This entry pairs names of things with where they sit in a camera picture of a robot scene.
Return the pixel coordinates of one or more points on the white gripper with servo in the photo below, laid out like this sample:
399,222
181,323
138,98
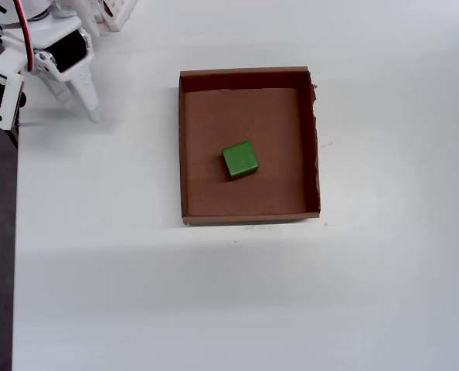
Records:
70,52

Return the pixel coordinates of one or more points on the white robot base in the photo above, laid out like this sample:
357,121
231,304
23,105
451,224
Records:
119,13

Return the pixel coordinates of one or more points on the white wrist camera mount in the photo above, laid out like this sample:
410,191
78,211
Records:
5,112

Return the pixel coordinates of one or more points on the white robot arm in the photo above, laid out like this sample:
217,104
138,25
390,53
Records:
40,9

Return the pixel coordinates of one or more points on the brown cardboard box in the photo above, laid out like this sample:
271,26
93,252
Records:
283,174

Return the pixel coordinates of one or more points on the green cube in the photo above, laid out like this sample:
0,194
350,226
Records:
240,160

